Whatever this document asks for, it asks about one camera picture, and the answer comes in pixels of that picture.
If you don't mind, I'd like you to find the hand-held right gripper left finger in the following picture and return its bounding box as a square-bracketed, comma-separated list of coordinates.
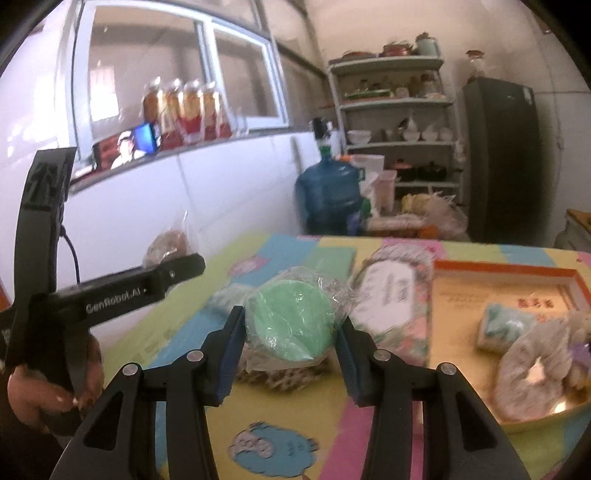
[48, 305, 246, 480]

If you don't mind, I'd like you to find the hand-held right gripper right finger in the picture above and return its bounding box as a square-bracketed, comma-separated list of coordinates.
[336, 318, 532, 480]

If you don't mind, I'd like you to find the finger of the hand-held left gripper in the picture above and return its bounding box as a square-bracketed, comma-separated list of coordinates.
[140, 253, 206, 297]

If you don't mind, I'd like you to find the brown puff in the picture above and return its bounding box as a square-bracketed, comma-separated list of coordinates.
[142, 212, 193, 269]

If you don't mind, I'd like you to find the green makeup sponge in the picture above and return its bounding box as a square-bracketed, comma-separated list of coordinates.
[240, 265, 357, 370]

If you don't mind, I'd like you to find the shallow orange cardboard box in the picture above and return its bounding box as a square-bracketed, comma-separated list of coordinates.
[429, 259, 591, 435]

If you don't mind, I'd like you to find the small green patterned diaper pack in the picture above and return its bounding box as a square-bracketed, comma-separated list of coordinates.
[475, 302, 539, 354]

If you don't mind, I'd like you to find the person's left hand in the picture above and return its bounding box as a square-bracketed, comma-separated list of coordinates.
[7, 332, 105, 435]

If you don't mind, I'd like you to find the floral tissue pack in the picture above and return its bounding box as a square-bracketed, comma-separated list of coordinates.
[346, 244, 435, 368]

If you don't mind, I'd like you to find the colourful printed blanket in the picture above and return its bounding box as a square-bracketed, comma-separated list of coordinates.
[99, 233, 591, 480]

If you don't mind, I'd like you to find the green cardboard box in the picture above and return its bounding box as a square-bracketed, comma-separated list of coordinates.
[295, 247, 359, 278]

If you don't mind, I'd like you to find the flat wrapped food packet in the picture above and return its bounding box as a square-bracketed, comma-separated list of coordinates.
[367, 216, 426, 232]

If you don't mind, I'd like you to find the blue water jug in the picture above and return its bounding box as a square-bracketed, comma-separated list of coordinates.
[295, 157, 363, 236]

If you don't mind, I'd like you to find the plastic bag with cabbage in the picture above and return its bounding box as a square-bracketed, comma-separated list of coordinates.
[399, 191, 470, 241]

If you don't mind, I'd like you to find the clear plastic container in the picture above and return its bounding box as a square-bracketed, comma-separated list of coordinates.
[372, 171, 398, 216]

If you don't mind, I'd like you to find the black water pump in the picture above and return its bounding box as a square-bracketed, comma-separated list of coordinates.
[311, 117, 334, 158]

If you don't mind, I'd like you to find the white sack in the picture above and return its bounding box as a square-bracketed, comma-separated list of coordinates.
[353, 154, 385, 186]

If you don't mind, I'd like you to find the red cooking pot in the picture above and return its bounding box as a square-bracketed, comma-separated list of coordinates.
[392, 159, 417, 182]

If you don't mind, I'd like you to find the aluminium sliding window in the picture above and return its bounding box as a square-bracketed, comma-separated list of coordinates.
[69, 0, 293, 163]

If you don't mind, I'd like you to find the dark grey fridge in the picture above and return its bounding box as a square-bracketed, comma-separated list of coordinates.
[462, 78, 542, 246]

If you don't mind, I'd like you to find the kitchen counter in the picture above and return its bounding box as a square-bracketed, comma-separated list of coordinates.
[554, 209, 591, 253]

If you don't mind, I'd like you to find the white metal shelf rack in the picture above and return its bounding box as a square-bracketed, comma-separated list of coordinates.
[327, 55, 465, 214]

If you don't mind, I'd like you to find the glass jar red lid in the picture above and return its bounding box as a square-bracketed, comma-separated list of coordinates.
[465, 50, 486, 82]

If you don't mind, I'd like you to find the green enamel canister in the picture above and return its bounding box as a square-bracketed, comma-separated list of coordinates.
[416, 33, 442, 57]

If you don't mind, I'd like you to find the black cable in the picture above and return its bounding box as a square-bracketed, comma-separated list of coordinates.
[59, 225, 82, 288]

